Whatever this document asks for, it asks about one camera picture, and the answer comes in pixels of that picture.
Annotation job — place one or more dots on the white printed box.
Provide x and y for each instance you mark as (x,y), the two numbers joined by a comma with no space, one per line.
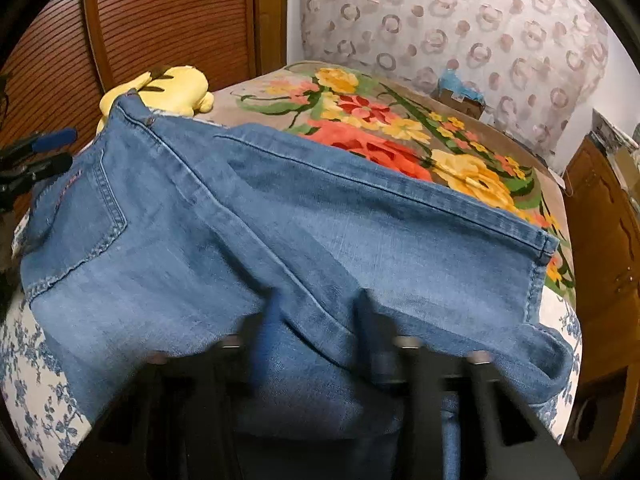
(612,127)

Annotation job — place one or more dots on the floral fleece blanket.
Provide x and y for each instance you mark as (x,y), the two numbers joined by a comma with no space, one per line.
(380,125)

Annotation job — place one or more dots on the blue plastic bag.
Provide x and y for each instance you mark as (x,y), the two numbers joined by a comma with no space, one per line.
(457,82)

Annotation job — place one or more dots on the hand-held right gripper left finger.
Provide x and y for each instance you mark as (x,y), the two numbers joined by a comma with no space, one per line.
(262,332)

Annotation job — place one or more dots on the small cardboard box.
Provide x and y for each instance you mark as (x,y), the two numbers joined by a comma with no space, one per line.
(465,107)

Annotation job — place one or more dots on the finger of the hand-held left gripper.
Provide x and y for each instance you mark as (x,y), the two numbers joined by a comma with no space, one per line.
(52,138)
(47,166)

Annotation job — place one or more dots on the brown louvered wardrobe door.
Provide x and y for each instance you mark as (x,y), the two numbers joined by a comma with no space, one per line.
(175,20)
(45,70)

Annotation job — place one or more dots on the yellow plush toy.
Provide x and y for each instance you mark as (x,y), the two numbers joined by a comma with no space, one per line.
(180,85)

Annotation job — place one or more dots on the white blue floral quilt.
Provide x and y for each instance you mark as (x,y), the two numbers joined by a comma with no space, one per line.
(35,385)

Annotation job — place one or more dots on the wooden dresser with clutter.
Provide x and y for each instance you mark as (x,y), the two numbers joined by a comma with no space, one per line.
(600,220)

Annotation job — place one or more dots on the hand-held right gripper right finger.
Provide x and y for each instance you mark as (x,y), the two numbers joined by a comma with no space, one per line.
(372,325)

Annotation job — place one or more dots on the blue denim pants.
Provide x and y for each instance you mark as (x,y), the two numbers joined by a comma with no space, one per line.
(250,220)

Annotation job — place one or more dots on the open cardboard box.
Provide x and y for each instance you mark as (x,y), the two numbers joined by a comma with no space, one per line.
(627,165)

